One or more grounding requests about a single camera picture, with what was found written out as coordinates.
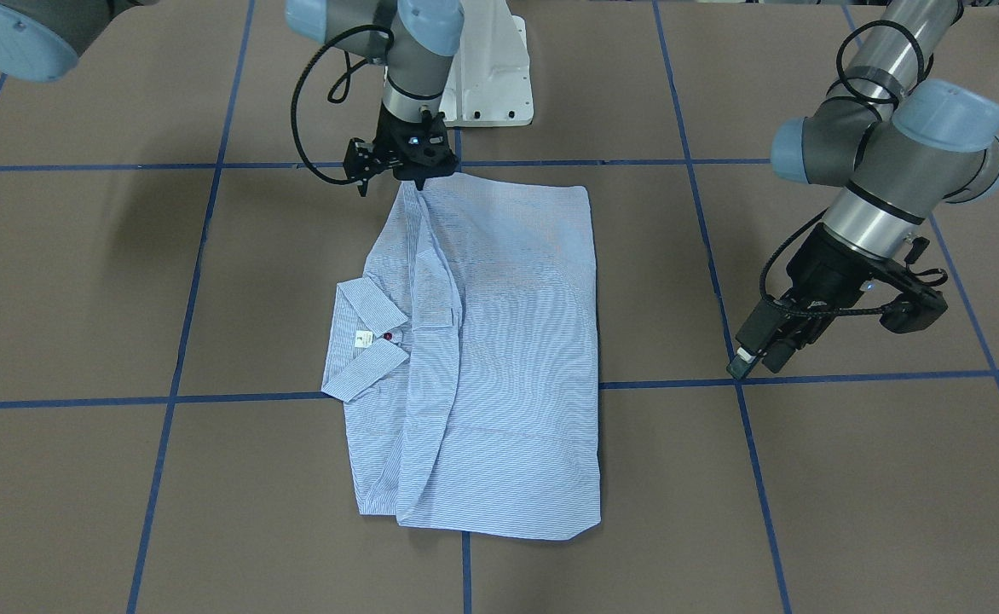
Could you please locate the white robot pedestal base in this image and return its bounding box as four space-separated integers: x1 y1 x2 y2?
442 1 535 128

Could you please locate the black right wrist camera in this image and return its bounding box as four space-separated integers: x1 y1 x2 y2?
341 137 385 197

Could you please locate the light blue striped shirt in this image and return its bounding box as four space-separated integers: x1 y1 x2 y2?
320 172 602 541

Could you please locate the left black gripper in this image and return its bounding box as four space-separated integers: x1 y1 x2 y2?
728 224 893 380

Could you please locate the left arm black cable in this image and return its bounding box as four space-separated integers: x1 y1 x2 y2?
759 213 948 321

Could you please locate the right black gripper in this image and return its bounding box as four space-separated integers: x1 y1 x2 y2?
376 110 458 190

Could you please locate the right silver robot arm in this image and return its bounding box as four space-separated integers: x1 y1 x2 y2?
0 1 465 195

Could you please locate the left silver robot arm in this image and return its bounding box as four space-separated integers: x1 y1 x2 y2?
728 1 999 380

